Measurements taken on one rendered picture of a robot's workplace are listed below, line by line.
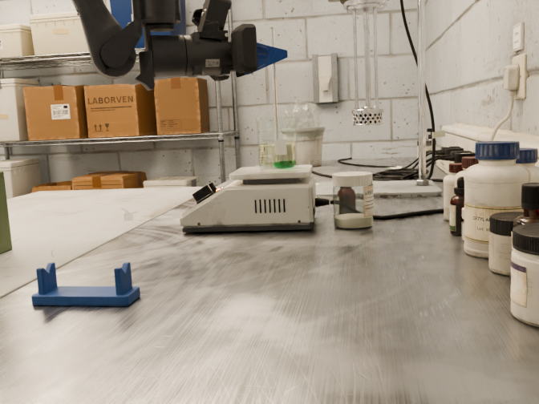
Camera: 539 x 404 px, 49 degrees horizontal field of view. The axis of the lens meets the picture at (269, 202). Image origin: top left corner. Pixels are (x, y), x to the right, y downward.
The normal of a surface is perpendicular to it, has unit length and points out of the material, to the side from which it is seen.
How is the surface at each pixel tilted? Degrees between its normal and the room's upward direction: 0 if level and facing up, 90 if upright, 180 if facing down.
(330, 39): 90
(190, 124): 89
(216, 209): 90
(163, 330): 0
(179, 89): 89
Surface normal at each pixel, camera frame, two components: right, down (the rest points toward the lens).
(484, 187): -0.65, 0.15
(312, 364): -0.04, -0.99
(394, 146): -0.16, 0.15
